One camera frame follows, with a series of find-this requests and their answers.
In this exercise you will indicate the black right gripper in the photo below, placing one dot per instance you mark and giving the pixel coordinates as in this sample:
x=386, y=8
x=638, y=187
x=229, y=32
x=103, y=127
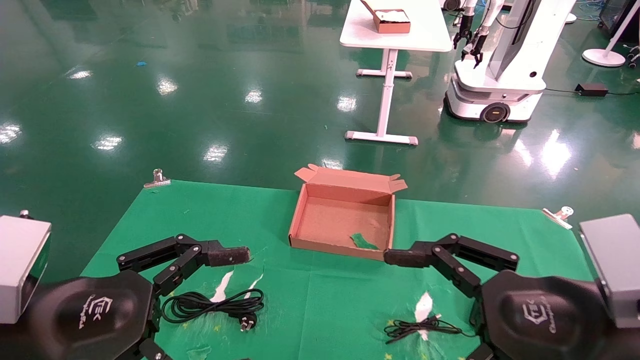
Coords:
x=545, y=320

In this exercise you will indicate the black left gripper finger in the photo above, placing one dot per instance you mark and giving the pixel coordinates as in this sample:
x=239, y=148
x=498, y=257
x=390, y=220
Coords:
x=225, y=254

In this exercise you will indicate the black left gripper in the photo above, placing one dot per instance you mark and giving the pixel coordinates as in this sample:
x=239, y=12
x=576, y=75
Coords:
x=90, y=315

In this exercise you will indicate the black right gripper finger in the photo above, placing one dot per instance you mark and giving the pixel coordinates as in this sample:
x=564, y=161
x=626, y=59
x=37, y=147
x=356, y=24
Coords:
x=405, y=257

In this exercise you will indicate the open brown cardboard box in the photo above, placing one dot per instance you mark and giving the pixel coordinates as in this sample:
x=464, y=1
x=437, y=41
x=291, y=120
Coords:
x=335, y=220

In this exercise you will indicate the small brown cardboard box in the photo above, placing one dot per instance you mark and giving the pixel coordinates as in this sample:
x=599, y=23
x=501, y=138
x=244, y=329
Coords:
x=392, y=24

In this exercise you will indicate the green table cloth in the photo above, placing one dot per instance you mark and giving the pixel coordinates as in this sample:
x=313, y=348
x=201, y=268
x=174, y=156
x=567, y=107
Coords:
x=325, y=300

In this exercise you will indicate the silver metal binder clip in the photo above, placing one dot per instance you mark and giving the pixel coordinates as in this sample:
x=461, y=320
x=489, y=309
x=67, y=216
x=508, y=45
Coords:
x=158, y=181
x=559, y=217

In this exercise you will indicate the white wheeled robot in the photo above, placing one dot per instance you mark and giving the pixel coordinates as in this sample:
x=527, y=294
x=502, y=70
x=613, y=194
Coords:
x=500, y=85

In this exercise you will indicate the white table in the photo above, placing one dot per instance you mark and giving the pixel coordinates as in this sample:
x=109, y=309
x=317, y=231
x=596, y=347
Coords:
x=430, y=30

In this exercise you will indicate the black power adapter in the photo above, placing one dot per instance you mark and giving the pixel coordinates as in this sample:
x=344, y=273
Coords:
x=591, y=89

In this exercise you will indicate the white standing fan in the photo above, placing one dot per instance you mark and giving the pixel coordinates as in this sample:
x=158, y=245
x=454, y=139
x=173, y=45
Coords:
x=603, y=57

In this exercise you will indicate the black cabinet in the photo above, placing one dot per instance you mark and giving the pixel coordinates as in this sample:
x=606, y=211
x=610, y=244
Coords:
x=612, y=15

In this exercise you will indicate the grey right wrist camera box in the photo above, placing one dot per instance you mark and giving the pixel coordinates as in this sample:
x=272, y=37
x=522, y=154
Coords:
x=615, y=265

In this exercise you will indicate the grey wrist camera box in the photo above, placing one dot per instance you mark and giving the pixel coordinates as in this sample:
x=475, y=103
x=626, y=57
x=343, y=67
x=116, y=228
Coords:
x=615, y=265
x=20, y=260

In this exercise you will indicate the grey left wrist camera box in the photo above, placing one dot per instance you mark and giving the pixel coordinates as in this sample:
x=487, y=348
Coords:
x=20, y=260

